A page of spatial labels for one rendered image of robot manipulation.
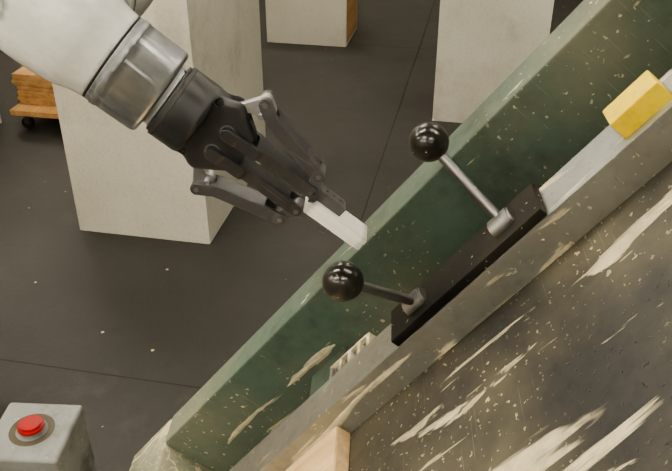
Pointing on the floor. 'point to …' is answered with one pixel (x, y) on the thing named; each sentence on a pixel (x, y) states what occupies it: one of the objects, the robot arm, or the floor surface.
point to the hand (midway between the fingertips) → (336, 219)
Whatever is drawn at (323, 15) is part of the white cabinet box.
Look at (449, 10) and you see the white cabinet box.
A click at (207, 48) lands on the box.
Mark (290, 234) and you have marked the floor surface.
